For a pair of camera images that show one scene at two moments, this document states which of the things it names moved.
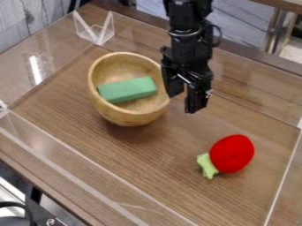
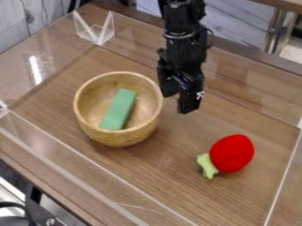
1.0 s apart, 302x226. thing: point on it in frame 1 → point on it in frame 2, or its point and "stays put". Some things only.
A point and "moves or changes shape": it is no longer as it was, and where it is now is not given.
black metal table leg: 38,214 stays put
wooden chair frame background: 286,11 stays put
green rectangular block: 127,89 → 118,111
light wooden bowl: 127,88 moves or changes shape
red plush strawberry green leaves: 231,155 stays put
